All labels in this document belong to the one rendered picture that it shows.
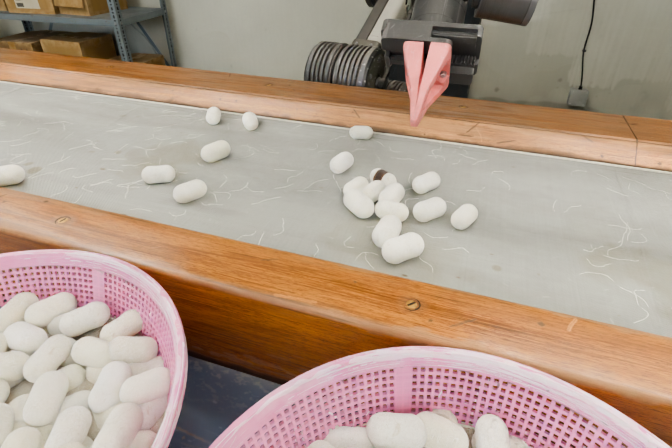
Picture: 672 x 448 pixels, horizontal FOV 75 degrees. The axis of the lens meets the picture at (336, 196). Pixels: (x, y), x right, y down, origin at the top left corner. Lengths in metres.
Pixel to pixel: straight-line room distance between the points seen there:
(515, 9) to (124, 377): 0.49
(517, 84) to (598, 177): 1.99
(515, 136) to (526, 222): 0.18
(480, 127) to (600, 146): 0.14
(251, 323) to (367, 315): 0.09
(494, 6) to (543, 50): 1.98
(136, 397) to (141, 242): 0.13
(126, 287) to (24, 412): 0.09
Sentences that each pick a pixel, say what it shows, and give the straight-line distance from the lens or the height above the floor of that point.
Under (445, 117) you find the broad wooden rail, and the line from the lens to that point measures 0.61.
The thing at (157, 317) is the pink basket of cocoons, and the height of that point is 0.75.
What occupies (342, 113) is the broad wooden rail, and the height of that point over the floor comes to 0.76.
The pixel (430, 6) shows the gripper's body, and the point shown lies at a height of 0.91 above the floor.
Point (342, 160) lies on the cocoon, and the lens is 0.49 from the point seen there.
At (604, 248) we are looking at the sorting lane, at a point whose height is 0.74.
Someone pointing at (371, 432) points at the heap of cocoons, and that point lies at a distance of 0.28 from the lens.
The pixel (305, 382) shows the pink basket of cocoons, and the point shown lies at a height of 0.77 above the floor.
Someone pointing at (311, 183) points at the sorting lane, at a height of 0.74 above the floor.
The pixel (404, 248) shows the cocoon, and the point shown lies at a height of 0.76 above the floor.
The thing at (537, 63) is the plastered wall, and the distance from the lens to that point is 2.53.
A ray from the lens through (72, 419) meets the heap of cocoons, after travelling 0.32.
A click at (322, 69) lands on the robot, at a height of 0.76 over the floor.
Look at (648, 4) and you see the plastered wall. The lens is 2.57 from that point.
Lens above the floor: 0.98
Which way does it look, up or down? 32 degrees down
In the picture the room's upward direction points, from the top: straight up
